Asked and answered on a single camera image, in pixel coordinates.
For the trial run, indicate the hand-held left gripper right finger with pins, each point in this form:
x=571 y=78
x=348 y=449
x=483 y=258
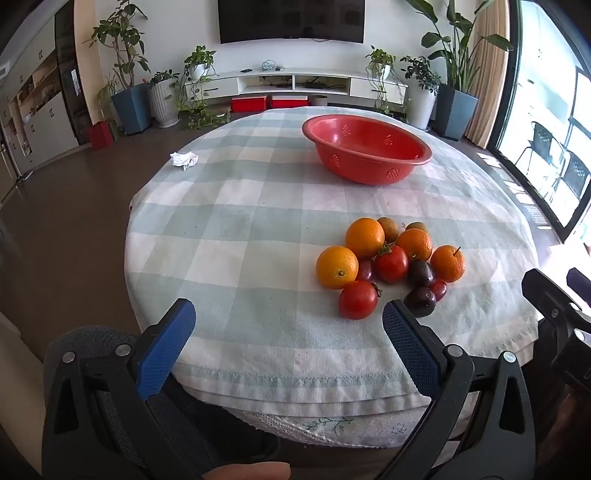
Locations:
x=408 y=346

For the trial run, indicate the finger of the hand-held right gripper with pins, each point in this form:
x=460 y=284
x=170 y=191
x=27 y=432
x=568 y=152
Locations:
x=581 y=281
x=545 y=293

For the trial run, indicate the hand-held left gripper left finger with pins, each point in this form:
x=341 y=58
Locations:
x=166 y=350

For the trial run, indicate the dark purple plum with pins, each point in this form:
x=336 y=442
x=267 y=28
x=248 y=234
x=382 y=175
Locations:
x=420 y=301
x=420 y=273

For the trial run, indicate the small red grape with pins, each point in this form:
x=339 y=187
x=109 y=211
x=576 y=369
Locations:
x=367 y=271
x=438 y=289

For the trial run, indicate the red tomato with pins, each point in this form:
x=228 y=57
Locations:
x=391 y=264
x=358 y=300

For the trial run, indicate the orange with stem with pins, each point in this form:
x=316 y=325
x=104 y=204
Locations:
x=447 y=264

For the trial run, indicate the small orange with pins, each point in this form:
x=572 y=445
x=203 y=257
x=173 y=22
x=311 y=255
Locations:
x=414 y=244

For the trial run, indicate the yellowish orange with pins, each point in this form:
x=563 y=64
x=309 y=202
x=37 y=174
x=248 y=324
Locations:
x=337 y=266

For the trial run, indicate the large orange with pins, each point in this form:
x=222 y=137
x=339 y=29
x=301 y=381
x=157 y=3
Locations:
x=364 y=237

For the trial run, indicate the brown kiwi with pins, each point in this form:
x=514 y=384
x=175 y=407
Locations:
x=415 y=226
x=389 y=228

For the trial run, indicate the red colander bowl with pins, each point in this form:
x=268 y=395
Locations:
x=369 y=152

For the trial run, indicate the person's left hand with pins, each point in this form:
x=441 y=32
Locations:
x=254 y=471

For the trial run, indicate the grey office chair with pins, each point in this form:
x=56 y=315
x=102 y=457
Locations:
x=92 y=341

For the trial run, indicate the black outdoor chair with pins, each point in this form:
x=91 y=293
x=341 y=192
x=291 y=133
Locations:
x=577 y=173
x=540 y=138

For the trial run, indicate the white embroidered cloth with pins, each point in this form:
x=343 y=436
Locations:
x=323 y=424

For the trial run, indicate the checkered tablecloth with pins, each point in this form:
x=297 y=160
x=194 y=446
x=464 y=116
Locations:
x=258 y=240

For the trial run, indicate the crumpled white tissue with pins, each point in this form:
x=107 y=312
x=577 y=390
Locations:
x=183 y=159

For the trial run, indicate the glass sliding door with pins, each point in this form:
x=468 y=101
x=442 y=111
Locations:
x=545 y=92

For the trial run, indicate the big-leaf plant in blue planter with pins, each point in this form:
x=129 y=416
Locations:
x=455 y=113

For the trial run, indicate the small red bin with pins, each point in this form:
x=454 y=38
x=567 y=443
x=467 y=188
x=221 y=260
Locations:
x=100 y=134

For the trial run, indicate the plant in tall white pot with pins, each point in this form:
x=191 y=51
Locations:
x=421 y=104

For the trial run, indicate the beige curtain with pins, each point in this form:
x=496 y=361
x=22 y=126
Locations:
x=489 y=69

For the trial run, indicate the potted tree in blue planter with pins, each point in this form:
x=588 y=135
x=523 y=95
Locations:
x=131 y=108

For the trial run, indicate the plant in white ribbed pot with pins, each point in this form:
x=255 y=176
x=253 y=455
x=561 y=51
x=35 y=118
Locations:
x=164 y=104

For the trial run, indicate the empty grey plant pot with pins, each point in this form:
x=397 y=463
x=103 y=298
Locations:
x=318 y=100

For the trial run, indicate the trailing pothos in white pot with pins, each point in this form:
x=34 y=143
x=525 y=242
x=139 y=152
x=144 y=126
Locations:
x=198 y=69
x=381 y=62

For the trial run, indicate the white television cabinet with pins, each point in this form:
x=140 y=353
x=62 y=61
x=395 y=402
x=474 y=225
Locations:
x=258 y=83

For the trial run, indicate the black television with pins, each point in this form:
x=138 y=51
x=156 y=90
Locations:
x=291 y=18

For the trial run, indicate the white wall cupboards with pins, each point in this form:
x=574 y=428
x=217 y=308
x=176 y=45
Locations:
x=41 y=106

